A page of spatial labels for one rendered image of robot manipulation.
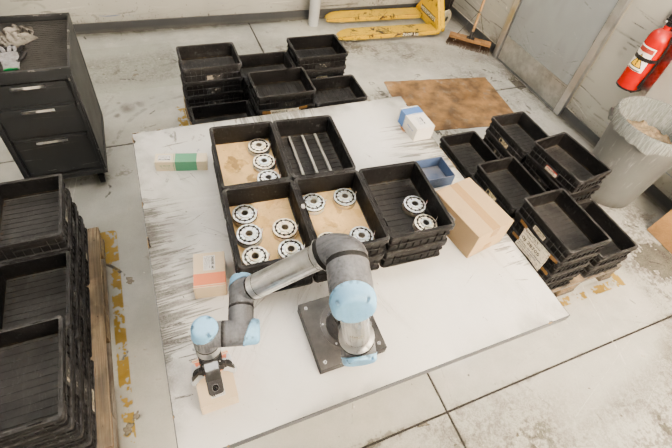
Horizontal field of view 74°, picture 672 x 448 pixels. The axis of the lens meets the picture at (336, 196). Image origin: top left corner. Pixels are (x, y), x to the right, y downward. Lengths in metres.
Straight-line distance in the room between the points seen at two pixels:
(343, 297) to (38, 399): 1.33
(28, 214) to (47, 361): 0.79
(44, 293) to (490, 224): 2.03
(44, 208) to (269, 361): 1.43
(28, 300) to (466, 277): 1.94
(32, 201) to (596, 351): 3.16
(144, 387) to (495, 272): 1.75
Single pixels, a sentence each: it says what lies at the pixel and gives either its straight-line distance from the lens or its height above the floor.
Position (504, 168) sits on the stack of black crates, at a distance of 3.16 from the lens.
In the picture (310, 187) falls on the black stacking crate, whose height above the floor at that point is 0.87.
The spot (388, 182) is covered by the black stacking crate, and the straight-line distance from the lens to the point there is 2.12.
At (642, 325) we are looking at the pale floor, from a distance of 3.40.
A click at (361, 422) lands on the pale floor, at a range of 2.42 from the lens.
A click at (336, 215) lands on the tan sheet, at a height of 0.83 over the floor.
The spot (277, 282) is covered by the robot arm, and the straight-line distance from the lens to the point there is 1.31.
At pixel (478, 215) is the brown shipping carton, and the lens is 2.09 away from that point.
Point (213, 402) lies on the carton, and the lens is 1.61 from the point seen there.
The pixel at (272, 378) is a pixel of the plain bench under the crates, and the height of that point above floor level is 0.70.
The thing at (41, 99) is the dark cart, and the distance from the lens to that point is 2.90.
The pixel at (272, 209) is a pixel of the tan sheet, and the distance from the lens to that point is 1.92.
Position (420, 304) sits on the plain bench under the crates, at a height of 0.70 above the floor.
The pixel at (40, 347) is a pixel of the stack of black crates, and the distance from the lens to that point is 2.17.
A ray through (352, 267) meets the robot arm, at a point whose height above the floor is 1.38.
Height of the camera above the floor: 2.30
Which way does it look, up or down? 47 degrees down
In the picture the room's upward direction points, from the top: 10 degrees clockwise
